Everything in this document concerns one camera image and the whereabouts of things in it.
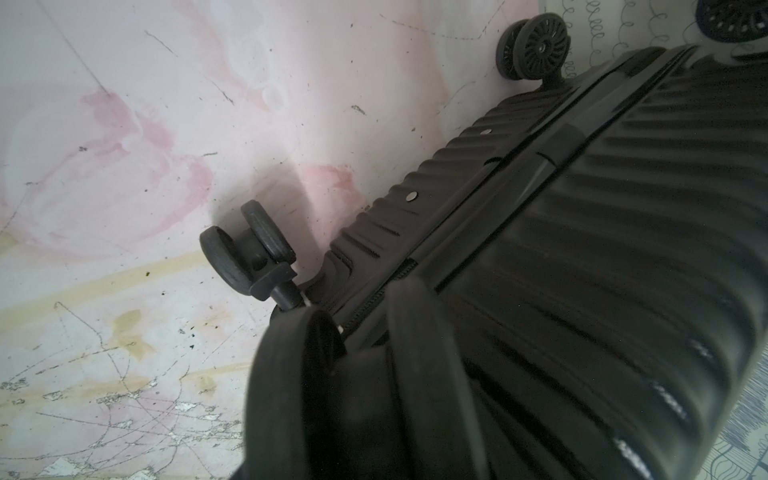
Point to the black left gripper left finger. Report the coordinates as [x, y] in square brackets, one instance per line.
[286, 430]

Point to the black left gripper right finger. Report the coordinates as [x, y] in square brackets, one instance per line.
[443, 433]

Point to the black ribbed hard-shell suitcase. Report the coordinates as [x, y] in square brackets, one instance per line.
[600, 244]

